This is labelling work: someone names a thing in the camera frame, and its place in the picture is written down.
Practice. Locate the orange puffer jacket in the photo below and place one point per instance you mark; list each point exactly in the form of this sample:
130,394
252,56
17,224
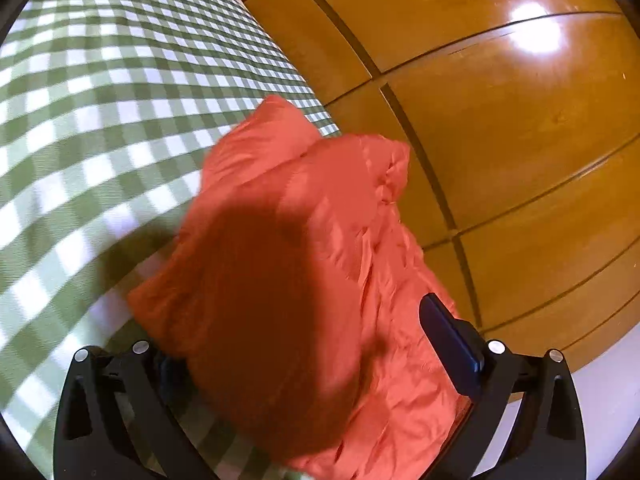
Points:
300,280

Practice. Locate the wooden wardrobe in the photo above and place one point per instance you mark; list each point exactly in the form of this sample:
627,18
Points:
490,135

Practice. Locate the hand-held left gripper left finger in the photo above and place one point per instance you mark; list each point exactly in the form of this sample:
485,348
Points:
145,377

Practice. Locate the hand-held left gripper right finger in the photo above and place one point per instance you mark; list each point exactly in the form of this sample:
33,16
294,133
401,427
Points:
450,345

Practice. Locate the green checkered blanket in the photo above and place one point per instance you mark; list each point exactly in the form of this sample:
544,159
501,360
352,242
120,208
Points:
110,125

